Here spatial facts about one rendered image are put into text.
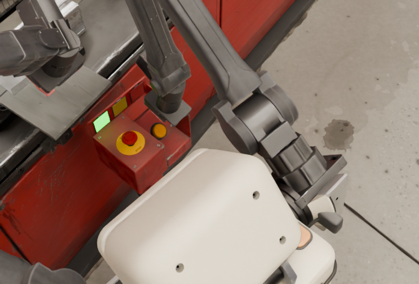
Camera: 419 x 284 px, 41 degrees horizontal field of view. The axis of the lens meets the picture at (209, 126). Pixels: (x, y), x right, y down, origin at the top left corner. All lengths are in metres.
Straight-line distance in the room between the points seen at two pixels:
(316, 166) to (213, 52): 0.23
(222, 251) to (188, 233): 0.05
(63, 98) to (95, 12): 0.41
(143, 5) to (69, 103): 0.32
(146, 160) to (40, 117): 0.30
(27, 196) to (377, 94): 1.63
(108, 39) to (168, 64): 0.41
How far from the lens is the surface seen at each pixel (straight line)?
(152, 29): 1.05
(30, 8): 1.02
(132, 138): 1.38
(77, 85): 1.26
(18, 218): 1.52
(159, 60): 1.11
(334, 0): 2.92
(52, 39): 0.96
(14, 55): 0.90
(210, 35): 0.84
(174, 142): 1.49
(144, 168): 1.39
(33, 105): 1.25
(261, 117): 0.85
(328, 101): 2.49
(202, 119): 2.33
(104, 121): 1.43
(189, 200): 0.65
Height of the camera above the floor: 1.96
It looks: 56 degrees down
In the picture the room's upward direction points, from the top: 1 degrees counter-clockwise
